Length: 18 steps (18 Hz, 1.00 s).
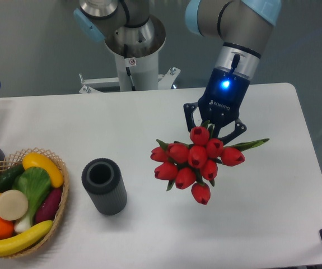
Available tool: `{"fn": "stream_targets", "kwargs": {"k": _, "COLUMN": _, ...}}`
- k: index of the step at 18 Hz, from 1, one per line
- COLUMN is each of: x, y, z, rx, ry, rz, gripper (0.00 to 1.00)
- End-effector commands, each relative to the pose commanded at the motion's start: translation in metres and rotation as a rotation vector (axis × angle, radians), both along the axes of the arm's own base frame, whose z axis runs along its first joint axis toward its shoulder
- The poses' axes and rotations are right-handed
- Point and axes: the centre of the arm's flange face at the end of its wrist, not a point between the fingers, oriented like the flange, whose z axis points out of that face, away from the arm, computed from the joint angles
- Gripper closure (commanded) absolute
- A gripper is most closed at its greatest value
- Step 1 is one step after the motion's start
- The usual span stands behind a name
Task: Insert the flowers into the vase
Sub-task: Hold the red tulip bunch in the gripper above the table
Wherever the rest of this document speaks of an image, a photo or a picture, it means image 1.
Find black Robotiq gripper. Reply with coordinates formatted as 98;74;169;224
183;68;250;145

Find red tulip bouquet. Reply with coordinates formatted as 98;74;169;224
150;122;269;205

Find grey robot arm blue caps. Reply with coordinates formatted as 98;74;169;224
73;1;281;143

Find dark grey ribbed vase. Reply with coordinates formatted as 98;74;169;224
81;158;128;216

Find purple sweet potato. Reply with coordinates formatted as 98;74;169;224
35;188;62;224

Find yellow squash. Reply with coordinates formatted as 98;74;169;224
22;152;64;188

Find green bok choy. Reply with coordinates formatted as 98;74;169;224
12;167;51;234

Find woven wicker basket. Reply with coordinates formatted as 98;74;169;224
0;148;69;258

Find green cucumber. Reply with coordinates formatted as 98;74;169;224
0;164;25;193

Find beige round slice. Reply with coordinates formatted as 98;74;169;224
0;189;29;221

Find yellow banana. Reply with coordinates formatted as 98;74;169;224
0;220;53;257

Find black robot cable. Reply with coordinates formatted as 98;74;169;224
123;44;137;91

